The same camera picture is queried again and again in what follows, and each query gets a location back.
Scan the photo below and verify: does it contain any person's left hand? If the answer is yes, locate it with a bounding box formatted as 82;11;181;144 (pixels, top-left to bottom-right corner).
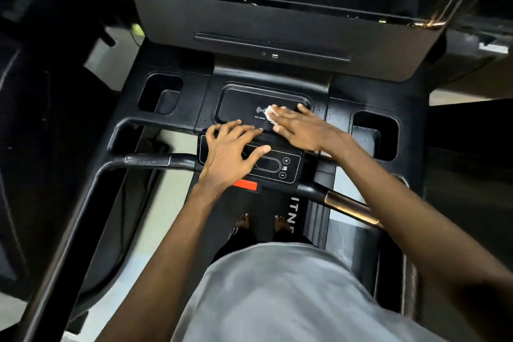
196;119;273;195

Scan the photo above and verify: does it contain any person's right hand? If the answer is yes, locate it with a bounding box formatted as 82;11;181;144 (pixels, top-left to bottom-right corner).
263;103;354;158

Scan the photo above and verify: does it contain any small white wipe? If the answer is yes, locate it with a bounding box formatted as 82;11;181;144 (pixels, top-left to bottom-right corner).
263;105;282;124

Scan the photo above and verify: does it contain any black treadmill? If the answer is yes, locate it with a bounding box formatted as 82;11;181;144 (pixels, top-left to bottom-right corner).
16;0;513;342

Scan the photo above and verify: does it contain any person's left forearm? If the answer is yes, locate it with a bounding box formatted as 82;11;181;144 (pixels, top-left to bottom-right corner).
96;177;224;342

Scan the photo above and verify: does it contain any person's right forearm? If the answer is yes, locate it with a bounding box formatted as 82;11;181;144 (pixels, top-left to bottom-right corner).
332;137;513;342

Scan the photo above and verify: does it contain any black stair climber machine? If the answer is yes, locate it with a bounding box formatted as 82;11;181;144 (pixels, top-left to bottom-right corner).
0;0;145;315

